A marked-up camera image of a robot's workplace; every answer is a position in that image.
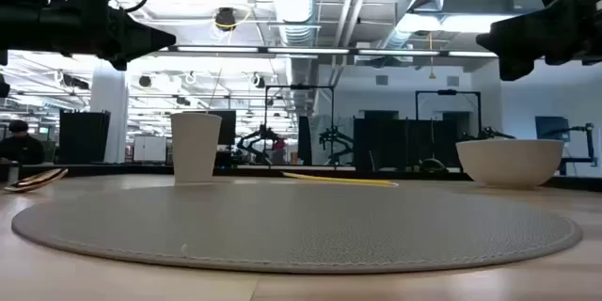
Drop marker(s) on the thin yellow stick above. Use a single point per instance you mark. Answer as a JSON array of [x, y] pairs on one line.
[[338, 179]]

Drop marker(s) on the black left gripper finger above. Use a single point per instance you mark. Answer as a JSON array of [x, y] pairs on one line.
[[146, 35]]

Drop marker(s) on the white round bowl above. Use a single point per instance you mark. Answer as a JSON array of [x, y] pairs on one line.
[[510, 162]]

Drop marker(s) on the white ribbed cup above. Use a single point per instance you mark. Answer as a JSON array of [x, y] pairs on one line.
[[195, 148]]

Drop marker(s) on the grey round placemat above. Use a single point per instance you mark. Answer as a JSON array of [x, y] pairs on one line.
[[296, 226]]

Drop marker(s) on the wide black room divider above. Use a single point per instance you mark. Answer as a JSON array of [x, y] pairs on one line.
[[400, 143]]

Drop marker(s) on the black background robot arm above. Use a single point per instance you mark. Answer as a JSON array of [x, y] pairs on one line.
[[256, 141], [335, 140]]

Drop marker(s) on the black background monitor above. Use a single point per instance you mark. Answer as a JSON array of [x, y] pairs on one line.
[[228, 127]]

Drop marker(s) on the black room divider panel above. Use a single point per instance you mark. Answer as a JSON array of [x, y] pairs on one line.
[[84, 136]]

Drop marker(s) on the silver ribbed ceiling duct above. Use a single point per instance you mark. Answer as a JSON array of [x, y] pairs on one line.
[[294, 0]]

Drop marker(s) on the black table frame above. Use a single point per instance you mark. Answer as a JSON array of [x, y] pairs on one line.
[[117, 170]]

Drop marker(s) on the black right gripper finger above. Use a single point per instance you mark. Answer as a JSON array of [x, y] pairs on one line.
[[510, 37]]

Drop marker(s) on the long ceiling light strip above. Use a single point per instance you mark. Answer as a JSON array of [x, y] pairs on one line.
[[305, 50]]

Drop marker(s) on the blue background screen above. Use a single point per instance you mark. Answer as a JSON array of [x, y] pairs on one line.
[[551, 128]]

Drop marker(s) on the person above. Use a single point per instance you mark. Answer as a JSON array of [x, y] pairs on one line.
[[21, 148]]

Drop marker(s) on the white background cabinet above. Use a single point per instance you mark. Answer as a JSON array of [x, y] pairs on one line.
[[149, 148]]

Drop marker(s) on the black background frame stand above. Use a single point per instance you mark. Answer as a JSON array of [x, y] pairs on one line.
[[447, 92], [301, 87]]

